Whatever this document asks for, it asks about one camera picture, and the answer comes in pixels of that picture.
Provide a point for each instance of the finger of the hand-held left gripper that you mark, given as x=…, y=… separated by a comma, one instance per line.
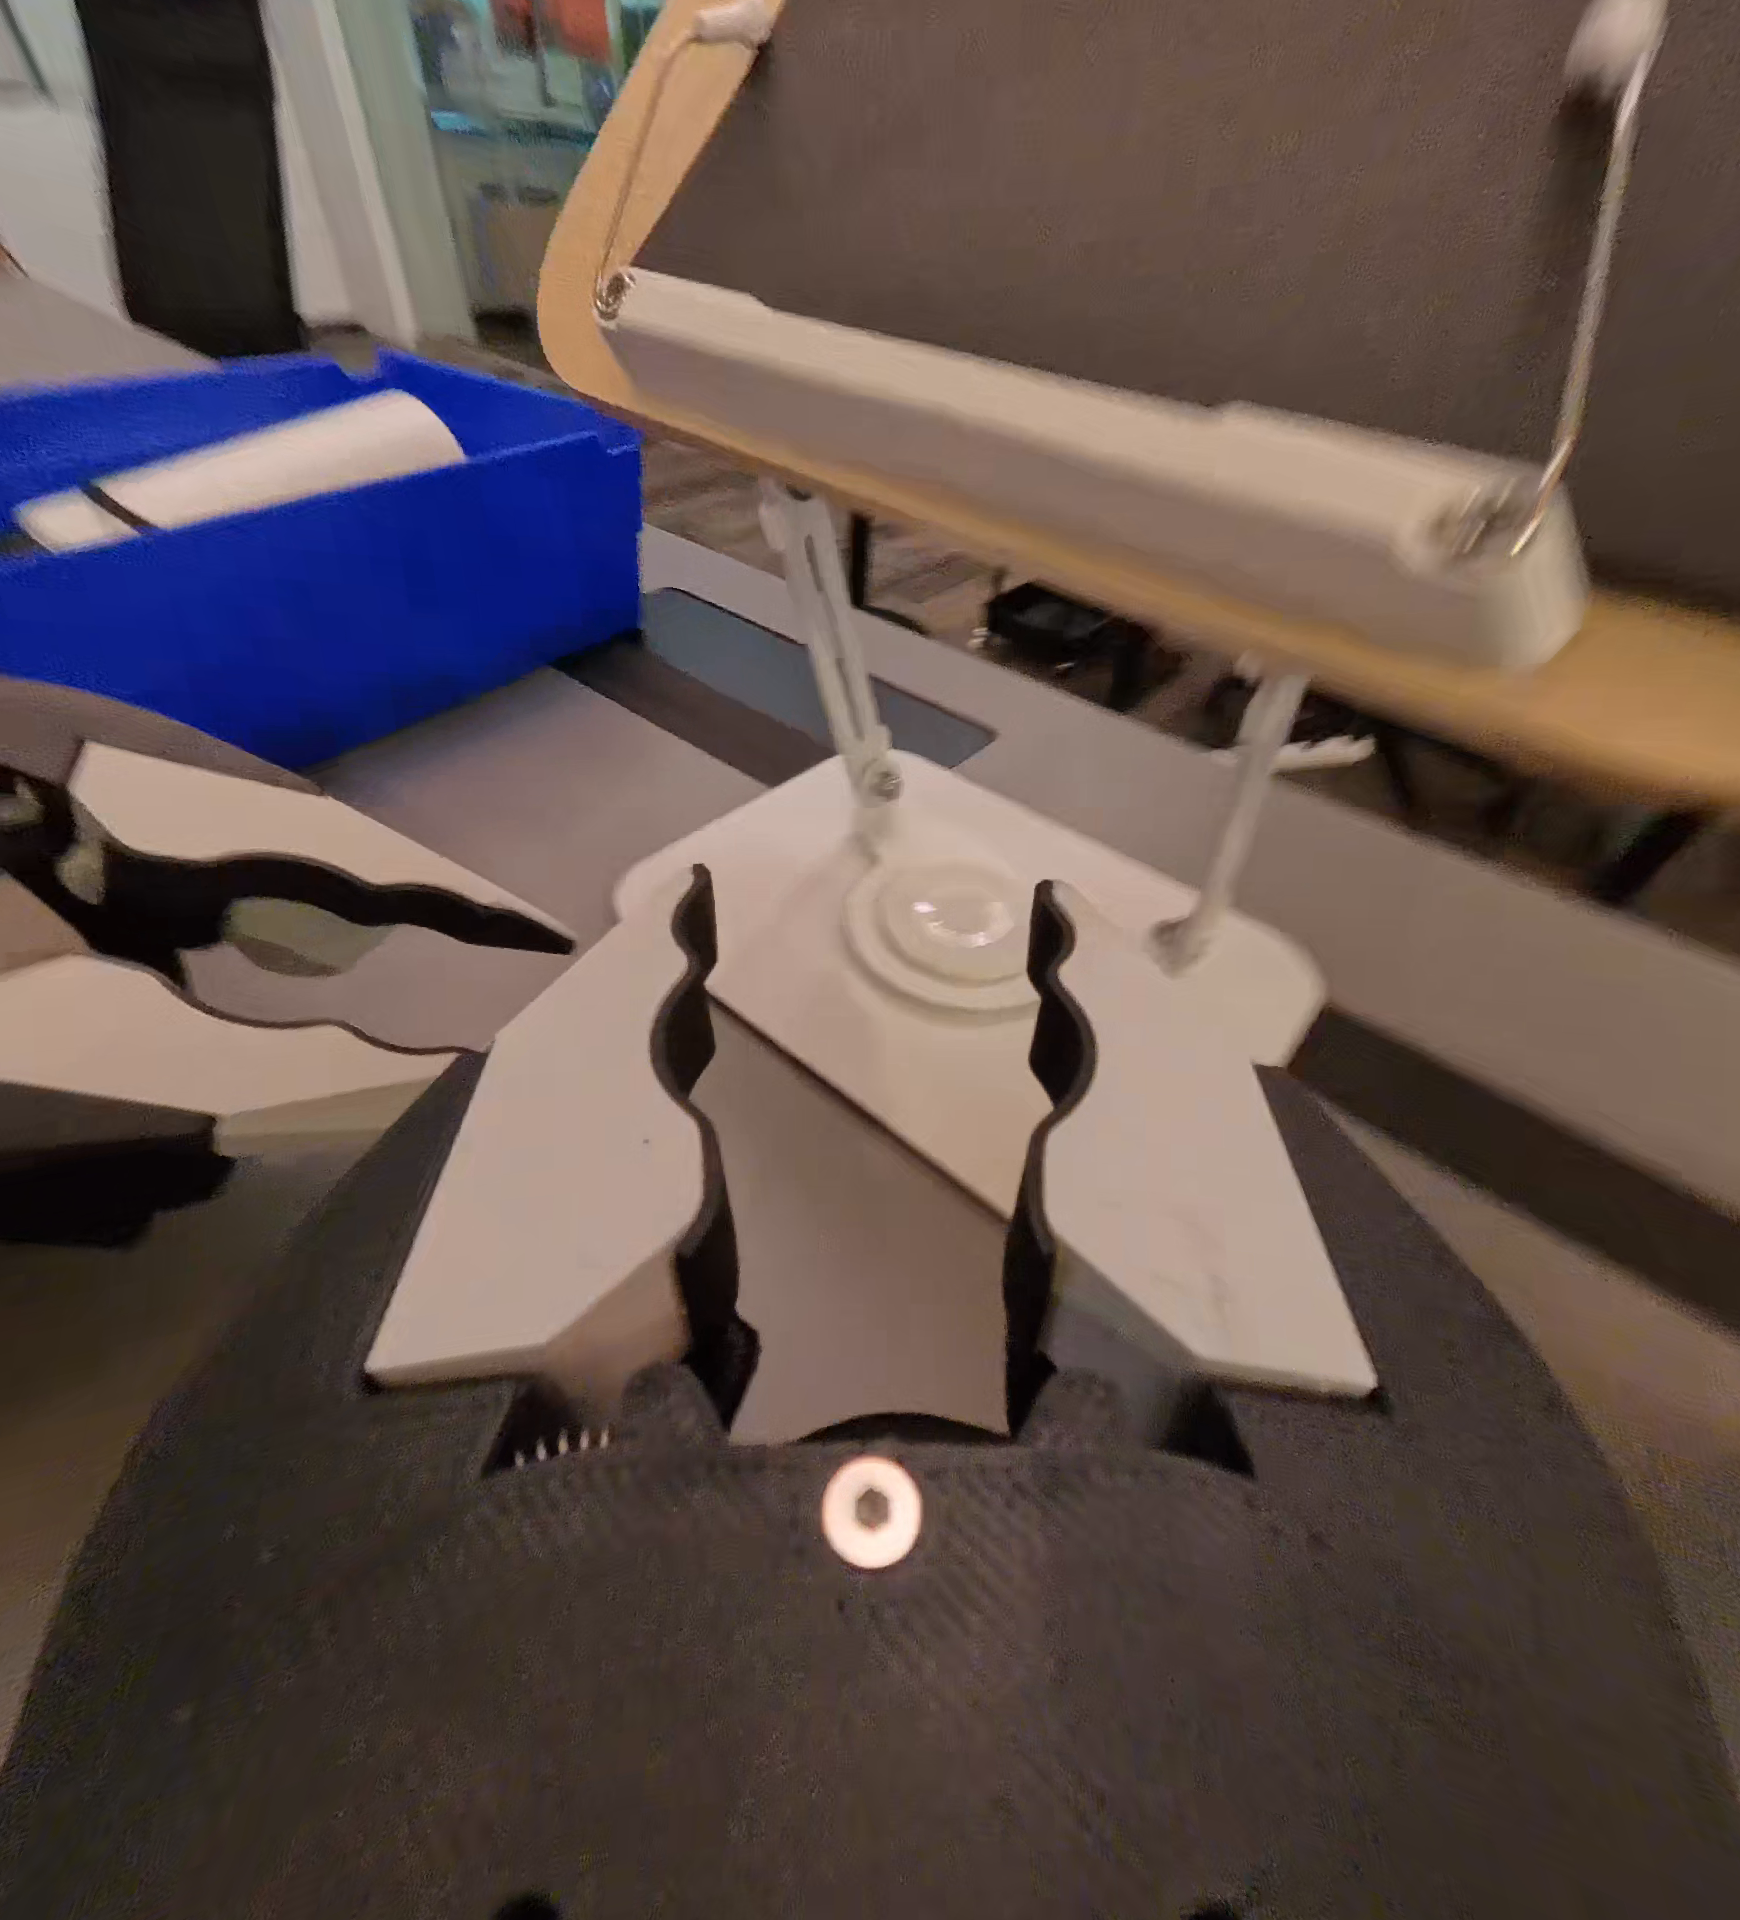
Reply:
x=242, y=818
x=91, y=1034

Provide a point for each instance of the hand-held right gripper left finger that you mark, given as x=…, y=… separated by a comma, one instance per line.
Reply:
x=541, y=1200

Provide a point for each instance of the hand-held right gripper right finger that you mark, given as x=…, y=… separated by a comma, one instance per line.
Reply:
x=1184, y=1200

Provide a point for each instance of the blue plastic bin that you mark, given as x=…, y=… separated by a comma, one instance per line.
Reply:
x=361, y=630

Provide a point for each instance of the white paper roll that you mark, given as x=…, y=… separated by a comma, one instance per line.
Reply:
x=300, y=451

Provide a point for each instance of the white support strut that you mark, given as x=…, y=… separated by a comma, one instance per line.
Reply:
x=1246, y=811
x=828, y=644

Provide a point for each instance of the dark divider panel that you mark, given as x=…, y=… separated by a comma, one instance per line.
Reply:
x=1111, y=180

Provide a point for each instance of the white frame bar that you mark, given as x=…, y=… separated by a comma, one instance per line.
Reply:
x=1036, y=437

